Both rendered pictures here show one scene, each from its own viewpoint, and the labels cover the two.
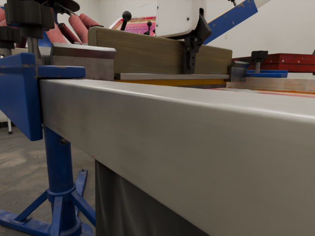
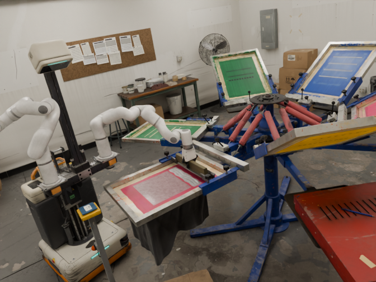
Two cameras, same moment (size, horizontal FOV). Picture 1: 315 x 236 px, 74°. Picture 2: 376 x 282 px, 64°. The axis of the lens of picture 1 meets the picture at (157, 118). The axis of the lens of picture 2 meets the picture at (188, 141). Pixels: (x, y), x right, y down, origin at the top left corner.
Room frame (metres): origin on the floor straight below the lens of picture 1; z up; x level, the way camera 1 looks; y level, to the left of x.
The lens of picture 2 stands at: (0.88, -1.99, 2.05)
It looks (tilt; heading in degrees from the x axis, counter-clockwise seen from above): 23 degrees down; 102
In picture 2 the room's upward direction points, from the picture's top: 9 degrees counter-clockwise
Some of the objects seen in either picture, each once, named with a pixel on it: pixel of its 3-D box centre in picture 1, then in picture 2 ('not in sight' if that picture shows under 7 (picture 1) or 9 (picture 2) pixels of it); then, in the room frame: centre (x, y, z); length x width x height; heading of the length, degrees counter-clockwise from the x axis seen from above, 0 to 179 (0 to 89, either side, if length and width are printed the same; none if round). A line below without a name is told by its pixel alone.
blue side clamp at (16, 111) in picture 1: (22, 86); (176, 157); (0.29, 0.19, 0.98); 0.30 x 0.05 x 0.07; 43
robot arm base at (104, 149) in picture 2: not in sight; (102, 146); (-0.22, -0.03, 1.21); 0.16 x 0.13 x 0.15; 146
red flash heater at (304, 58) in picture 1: (292, 65); (371, 233); (1.39, -0.85, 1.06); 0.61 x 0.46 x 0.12; 103
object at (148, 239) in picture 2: not in sight; (139, 225); (0.09, -0.38, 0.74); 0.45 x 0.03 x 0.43; 133
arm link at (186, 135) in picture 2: not in sight; (181, 136); (0.41, -0.03, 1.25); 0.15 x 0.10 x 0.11; 179
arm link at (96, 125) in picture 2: not in sight; (98, 127); (-0.21, -0.02, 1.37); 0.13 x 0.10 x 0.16; 89
